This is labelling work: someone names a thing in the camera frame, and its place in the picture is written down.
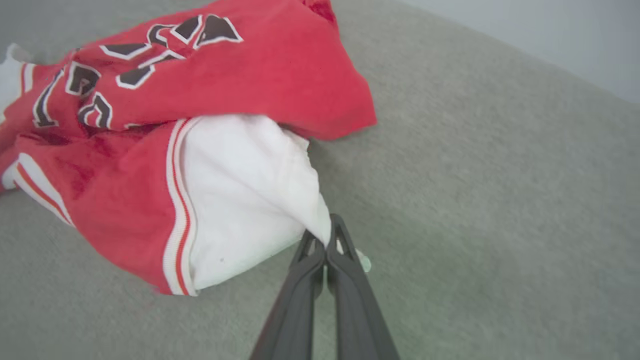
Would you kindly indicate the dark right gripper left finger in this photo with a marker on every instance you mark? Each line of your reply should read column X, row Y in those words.
column 295, row 310

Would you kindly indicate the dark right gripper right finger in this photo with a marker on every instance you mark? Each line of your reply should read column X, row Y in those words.
column 355, row 310

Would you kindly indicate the grey fabric sofa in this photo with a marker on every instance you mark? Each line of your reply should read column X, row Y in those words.
column 500, row 225

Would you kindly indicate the red and white jersey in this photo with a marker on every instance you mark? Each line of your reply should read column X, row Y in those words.
column 150, row 150

